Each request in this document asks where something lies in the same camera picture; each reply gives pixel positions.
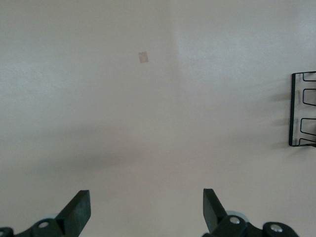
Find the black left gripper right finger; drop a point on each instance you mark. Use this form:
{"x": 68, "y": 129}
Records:
{"x": 214, "y": 217}

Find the small brown tape patch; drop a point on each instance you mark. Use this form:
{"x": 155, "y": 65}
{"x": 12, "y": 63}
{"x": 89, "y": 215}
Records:
{"x": 143, "y": 57}

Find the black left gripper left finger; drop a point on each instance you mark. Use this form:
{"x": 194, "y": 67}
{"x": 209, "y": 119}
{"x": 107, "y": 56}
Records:
{"x": 74, "y": 214}

